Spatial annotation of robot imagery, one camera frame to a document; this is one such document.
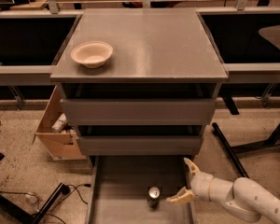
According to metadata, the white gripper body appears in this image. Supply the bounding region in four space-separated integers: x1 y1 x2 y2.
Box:
190 172 233 203

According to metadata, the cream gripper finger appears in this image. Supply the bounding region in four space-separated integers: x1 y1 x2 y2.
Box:
166 187 196 204
184 158 200 176

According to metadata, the green soda can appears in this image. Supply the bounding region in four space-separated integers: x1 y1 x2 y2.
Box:
147 187 161 208

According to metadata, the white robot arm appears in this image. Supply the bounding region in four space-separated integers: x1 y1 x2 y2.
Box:
166 158 280 224

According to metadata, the grey bottom drawer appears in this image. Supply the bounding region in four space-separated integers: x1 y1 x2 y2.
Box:
85 156 197 224

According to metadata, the grey drawer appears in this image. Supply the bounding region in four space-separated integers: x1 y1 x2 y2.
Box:
58 83 220 126
85 156 197 224
77 125 204 156

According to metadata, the grey drawer cabinet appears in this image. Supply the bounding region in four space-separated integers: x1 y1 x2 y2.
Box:
50 8 228 159

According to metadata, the grey middle drawer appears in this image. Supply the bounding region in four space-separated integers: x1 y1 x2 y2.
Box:
77 125 204 156

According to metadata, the grey top drawer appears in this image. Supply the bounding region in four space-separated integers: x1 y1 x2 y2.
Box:
58 83 220 126

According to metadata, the black stand right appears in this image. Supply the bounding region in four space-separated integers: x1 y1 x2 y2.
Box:
212 109 280 179

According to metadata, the black stand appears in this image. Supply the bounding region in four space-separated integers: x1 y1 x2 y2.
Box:
0 183 70 224
212 109 280 179

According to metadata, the white bottle in box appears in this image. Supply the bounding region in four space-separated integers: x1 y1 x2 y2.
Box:
51 113 67 133

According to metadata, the white paper bowl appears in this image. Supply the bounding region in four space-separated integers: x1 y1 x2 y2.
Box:
71 41 113 68

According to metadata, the black stand left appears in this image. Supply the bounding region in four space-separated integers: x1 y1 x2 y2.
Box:
0 183 70 224

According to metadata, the black cable on floor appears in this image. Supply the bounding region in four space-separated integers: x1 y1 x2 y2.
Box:
46 183 92 224

